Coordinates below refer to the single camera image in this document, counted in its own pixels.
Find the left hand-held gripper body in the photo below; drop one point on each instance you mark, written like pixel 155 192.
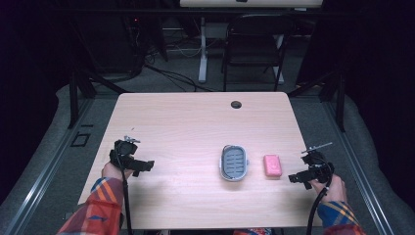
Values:
pixel 123 153

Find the black folding chair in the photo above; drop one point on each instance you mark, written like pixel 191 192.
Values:
pixel 254 49

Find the grey oval soap dish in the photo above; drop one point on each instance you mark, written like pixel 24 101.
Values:
pixel 233 162

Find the person's left hand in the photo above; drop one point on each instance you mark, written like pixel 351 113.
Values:
pixel 112 172

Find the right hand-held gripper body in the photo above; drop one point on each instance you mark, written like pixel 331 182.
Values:
pixel 319 169

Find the pink soap bar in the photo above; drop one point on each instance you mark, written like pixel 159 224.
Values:
pixel 272 165

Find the person's right hand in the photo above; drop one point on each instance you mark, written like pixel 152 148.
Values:
pixel 334 191

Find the metal floor rail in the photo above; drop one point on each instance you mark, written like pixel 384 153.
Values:
pixel 359 169
pixel 49 169

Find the black metal stand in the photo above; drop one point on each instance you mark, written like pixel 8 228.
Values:
pixel 340 101
pixel 74 98

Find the person's red clothing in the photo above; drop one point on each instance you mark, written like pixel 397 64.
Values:
pixel 253 231

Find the white background desk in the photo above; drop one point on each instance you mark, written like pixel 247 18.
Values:
pixel 203 49

